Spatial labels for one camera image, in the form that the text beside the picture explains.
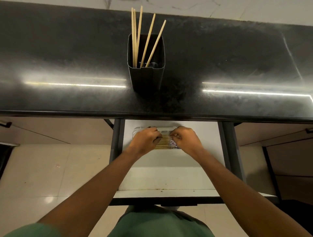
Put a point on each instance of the person's left hand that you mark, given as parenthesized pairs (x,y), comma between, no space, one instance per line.
(143,141)

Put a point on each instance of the pile of wooden chopsticks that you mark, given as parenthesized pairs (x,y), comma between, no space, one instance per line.
(165,143)

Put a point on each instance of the person's right fingers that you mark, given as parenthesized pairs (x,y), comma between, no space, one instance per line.
(175,137)

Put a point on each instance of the clear plastic tray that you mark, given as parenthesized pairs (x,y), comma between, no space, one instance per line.
(166,130)

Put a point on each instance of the person's right hand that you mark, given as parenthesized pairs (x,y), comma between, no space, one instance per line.
(187,141)

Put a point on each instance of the person's left fingers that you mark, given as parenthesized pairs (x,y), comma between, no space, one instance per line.
(156,138)

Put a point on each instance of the person's green shirt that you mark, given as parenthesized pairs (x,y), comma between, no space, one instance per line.
(159,223)

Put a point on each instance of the black square chopstick holder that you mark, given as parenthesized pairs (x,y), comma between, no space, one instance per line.
(146,78)

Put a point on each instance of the person's left forearm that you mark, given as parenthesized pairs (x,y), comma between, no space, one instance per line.
(93,193)

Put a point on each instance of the person's right forearm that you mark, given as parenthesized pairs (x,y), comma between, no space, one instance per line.
(239,195)

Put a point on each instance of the white drawer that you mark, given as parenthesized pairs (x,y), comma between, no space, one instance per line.
(168,175)

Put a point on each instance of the wooden chopstick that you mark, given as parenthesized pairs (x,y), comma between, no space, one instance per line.
(133,36)
(156,42)
(148,40)
(135,39)
(139,29)

